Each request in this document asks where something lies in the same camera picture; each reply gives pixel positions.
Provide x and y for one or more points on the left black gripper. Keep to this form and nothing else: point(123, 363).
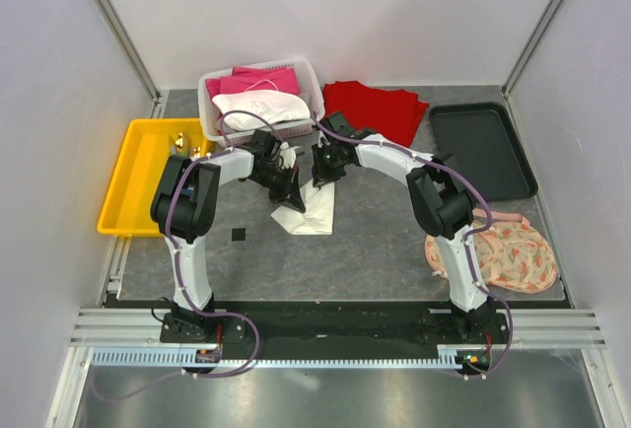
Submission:
point(289, 194)

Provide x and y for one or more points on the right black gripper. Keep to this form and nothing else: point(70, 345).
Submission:
point(321, 175)

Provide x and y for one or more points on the white paper napkin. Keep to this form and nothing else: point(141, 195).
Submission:
point(318, 218)

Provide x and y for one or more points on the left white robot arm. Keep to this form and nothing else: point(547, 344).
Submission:
point(185, 202)

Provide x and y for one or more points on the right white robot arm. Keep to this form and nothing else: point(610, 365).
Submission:
point(442, 201)

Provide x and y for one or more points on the gold utensil in green napkin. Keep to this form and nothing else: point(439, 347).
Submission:
point(180, 143)

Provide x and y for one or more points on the small black square marker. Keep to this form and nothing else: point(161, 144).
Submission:
point(238, 234)

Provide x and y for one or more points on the red folded cloth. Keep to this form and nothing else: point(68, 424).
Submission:
point(395, 114)

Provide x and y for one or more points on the white cloth in basket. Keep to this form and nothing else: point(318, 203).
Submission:
point(272, 106)

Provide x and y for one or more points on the pink cloth in basket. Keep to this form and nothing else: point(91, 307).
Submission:
point(246, 79)

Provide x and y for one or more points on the white plastic basket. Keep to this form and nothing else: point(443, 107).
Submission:
point(212, 121)

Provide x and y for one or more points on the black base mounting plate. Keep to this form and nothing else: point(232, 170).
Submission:
point(335, 330)

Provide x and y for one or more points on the black plastic tray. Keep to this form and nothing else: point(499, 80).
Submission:
point(487, 148)

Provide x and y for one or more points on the yellow plastic tray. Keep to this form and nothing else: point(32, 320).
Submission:
point(142, 158)

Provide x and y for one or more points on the grey slotted cable duct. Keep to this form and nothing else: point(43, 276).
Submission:
point(208, 356)

